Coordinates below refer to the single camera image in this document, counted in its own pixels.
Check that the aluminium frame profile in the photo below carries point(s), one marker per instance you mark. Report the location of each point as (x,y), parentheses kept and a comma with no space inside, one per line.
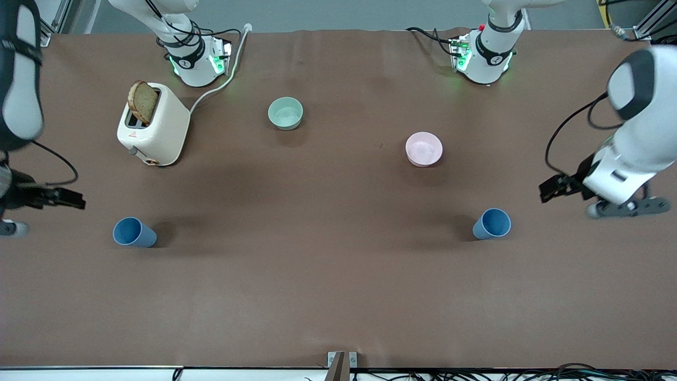
(653,18)
(53,26)

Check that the brown bread slice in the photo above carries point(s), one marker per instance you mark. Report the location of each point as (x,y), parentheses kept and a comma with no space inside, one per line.
(143,101)

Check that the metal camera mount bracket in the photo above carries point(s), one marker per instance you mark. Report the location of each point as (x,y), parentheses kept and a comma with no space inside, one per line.
(342,365)

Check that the brown table cover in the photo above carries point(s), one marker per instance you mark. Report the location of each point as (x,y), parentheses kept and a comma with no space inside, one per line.
(338,286)

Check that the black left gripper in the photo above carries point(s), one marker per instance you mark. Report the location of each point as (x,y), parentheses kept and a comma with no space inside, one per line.
(582,177)

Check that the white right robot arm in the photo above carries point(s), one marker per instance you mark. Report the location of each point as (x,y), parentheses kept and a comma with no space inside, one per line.
(191,66)

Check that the pink bowl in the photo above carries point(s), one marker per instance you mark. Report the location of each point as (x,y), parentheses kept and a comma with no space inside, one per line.
(423,148)

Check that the green bowl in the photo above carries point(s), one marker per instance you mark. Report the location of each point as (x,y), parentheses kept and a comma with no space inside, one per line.
(285,113)

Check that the cream white toaster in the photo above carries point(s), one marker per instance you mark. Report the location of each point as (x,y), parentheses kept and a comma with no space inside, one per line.
(158,132)

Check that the blue plastic cup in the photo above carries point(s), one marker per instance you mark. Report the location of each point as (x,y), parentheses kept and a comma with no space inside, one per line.
(132,233)
(493,224)

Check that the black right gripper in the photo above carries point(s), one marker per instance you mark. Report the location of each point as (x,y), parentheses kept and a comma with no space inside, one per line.
(21,196)

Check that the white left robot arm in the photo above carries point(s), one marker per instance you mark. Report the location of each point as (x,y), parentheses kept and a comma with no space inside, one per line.
(642,132)

